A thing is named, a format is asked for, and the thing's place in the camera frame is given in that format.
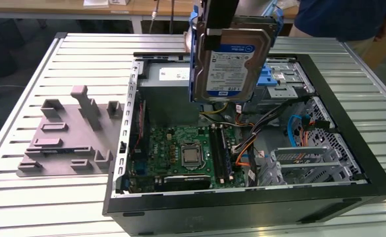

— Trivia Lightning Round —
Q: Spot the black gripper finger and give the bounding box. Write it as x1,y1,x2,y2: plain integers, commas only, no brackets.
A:
206,0,241,51

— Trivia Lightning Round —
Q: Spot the hard disk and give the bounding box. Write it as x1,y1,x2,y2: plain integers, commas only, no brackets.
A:
187,0,285,103

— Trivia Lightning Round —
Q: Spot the metal disk bay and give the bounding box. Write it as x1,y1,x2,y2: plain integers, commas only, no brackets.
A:
268,145,360,186

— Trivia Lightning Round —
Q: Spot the blue plastic drive latch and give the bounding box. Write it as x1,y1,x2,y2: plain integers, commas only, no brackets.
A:
254,64,278,87

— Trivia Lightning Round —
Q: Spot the person in blue shirt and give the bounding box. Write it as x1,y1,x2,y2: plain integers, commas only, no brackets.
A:
293,0,386,59

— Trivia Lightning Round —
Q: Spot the metal optical drive cage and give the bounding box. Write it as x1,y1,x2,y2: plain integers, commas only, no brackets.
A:
242,59,314,115

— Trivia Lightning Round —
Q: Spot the white paper sheet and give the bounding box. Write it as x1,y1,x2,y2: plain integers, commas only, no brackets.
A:
83,0,110,8

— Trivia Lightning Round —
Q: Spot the grey power supply unit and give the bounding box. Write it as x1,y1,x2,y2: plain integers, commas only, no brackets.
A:
138,62,203,126

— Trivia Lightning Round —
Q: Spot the wooden cabinet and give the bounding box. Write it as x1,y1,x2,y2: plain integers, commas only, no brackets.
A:
361,34,386,70

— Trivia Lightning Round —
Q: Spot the wooden desk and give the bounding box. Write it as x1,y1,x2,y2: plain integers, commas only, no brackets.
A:
0,0,300,33

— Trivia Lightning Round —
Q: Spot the green motherboard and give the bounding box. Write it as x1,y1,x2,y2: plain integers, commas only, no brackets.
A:
127,124,249,192

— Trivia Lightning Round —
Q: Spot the black RAM slot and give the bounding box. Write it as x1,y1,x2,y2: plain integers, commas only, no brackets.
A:
222,124,240,183
217,124,233,183
211,124,226,183

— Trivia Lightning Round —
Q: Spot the silver CPU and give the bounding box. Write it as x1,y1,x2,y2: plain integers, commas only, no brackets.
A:
183,149,199,162

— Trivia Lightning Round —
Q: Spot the grey parts rack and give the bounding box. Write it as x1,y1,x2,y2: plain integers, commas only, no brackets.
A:
16,84,127,178

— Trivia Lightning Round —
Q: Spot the black graphics card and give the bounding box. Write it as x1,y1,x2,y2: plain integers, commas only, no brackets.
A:
154,174,213,191

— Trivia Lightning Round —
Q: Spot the black PC case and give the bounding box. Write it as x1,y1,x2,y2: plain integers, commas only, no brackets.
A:
101,51,386,237

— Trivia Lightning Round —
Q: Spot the black hanging cable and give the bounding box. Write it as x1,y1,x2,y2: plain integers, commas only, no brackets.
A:
169,0,177,24

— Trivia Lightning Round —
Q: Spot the grey hanging cable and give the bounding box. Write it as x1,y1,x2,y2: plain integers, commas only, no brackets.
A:
149,0,163,34

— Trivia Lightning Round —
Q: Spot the yellow black power wire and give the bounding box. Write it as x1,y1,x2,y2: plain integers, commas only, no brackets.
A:
199,101,230,116

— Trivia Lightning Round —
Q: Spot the black cable bundle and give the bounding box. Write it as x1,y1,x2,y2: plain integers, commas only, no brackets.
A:
233,97,301,187

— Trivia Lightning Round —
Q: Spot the blue data wire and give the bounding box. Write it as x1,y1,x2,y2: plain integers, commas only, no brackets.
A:
237,108,314,165

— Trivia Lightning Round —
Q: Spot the orange red yellow power wire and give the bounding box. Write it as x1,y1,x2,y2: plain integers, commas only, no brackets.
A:
236,119,333,169

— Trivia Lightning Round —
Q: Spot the CPU socket metal frame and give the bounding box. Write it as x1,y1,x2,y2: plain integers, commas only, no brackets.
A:
178,142,205,171

